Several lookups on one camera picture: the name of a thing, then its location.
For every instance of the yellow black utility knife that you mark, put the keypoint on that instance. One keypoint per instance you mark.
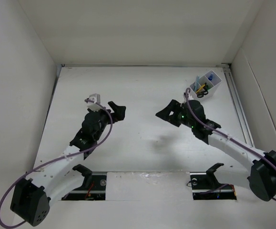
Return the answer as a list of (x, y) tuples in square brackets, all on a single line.
[(201, 88)]

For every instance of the blue grey pen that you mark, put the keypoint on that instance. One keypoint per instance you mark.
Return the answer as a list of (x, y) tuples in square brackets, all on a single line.
[(196, 83)]

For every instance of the white three-compartment container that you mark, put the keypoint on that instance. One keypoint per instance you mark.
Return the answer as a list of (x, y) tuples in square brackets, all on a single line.
[(205, 86)]

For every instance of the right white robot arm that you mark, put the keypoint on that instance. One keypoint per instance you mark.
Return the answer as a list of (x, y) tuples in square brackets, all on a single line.
[(260, 174)]

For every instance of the black handled scissors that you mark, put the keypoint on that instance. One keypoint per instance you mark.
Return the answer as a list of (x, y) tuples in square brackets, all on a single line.
[(201, 94)]

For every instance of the aluminium side rail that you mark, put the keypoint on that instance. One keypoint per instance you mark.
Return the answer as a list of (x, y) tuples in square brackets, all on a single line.
[(238, 105)]

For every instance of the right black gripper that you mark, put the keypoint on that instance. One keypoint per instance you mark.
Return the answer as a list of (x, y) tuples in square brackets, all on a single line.
[(174, 106)]

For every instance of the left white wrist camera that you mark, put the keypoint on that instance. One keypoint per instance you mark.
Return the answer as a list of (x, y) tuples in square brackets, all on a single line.
[(94, 101)]

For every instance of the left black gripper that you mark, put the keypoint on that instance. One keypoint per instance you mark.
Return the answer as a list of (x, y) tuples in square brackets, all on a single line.
[(118, 114)]

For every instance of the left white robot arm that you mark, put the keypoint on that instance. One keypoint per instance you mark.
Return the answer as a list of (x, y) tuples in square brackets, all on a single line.
[(35, 193)]

